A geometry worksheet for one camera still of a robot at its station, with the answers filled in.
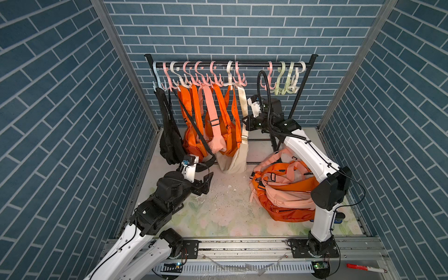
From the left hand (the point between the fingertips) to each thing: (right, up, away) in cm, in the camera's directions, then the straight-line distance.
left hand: (209, 171), depth 68 cm
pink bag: (+33, -13, +10) cm, 37 cm away
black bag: (-23, +9, +26) cm, 36 cm away
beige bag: (+12, +1, +19) cm, 22 cm away
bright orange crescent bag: (+43, -7, +28) cm, 51 cm away
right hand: (+15, +22, +13) cm, 29 cm away
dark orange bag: (+36, -21, +9) cm, 43 cm away
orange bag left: (-10, +13, +17) cm, 24 cm away
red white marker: (+63, -39, +2) cm, 74 cm away
